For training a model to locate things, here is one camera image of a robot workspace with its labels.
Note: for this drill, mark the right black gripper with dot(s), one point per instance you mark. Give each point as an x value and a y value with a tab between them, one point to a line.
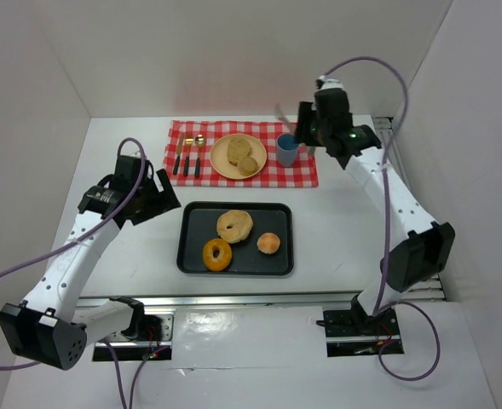
302	129

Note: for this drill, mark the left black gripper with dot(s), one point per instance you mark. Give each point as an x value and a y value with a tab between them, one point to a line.
161	198

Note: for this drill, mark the metal tongs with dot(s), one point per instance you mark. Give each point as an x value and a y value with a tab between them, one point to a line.
291	127

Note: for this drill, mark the speckled oval bread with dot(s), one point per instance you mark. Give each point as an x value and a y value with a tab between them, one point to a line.
238	148

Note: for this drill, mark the small round muffin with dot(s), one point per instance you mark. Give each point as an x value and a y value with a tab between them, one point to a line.
247	166

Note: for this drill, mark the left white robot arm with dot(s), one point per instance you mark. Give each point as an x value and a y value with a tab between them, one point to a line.
45	326

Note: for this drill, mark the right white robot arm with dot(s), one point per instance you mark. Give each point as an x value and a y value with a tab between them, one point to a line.
367	307

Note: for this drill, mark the blue cup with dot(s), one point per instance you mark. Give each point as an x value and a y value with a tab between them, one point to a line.
287	149

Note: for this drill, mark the red checkered cloth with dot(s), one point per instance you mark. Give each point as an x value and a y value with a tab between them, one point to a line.
302	173

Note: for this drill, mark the black baking tray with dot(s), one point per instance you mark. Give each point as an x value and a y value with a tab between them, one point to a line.
199	226

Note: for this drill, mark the beige plate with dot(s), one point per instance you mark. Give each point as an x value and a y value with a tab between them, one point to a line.
219	156

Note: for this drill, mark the large pale bagel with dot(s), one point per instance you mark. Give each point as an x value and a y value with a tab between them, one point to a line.
234	226

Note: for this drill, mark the orange glazed donut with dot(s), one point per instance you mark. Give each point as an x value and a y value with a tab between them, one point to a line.
217	255

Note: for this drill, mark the small round bun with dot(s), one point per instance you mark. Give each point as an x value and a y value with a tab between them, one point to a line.
268	243

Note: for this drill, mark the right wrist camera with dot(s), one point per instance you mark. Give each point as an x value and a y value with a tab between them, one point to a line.
324	83

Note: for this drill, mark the gold fork black handle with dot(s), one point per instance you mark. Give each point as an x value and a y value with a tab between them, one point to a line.
189	141

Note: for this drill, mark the gold knife black handle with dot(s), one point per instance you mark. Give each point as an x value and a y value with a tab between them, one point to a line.
179	149

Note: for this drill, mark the gold spoon black handle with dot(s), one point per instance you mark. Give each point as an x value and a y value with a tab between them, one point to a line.
199	142

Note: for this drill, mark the aluminium rail front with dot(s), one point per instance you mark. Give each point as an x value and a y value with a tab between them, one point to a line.
321	297

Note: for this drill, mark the aluminium rail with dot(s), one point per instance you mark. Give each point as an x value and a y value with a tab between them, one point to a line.
397	140
321	297

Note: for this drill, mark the aluminium rail right side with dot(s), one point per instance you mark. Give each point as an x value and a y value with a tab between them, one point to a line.
397	140

